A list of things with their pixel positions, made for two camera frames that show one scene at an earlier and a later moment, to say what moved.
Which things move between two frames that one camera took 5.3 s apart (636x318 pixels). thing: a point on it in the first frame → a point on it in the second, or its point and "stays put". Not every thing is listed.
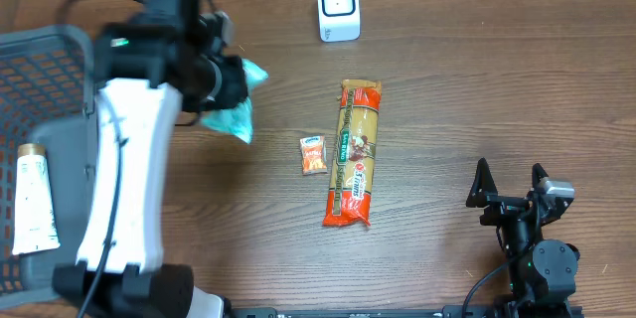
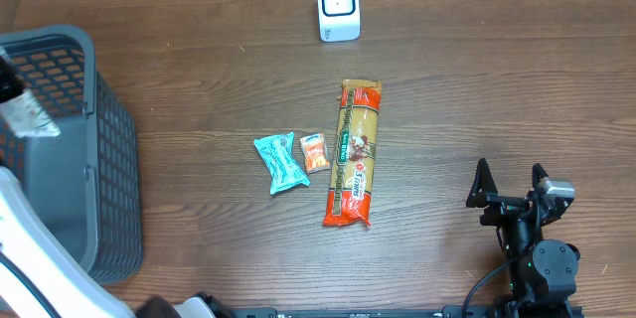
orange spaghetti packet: [349, 198] stays put
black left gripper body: [235, 87] → [7, 84]
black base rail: [403, 312] stays put
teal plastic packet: [238, 119] → [283, 170]
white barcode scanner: [338, 1] stays put
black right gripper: [484, 192] stays put
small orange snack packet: [314, 156] stays put
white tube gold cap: [35, 227] → [26, 117]
